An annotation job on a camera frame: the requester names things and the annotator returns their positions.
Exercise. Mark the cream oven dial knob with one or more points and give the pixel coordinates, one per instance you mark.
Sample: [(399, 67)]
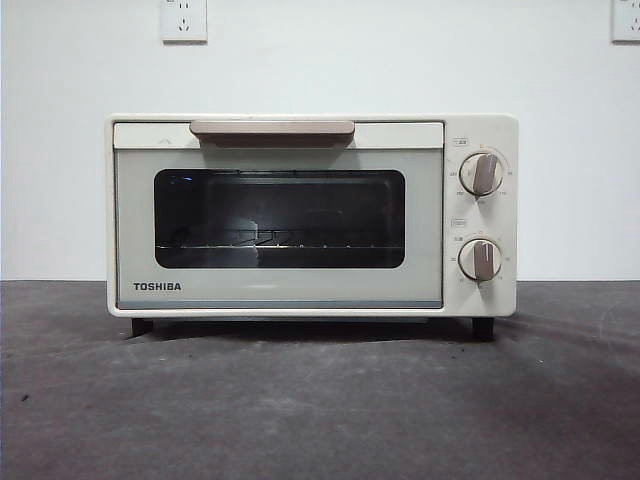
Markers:
[(480, 260), (481, 174)]

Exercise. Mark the cream Toshiba toaster oven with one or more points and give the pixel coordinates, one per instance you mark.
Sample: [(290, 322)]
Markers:
[(480, 130)]

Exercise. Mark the white wall socket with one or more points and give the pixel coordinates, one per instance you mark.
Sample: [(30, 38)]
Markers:
[(627, 22), (184, 22)]

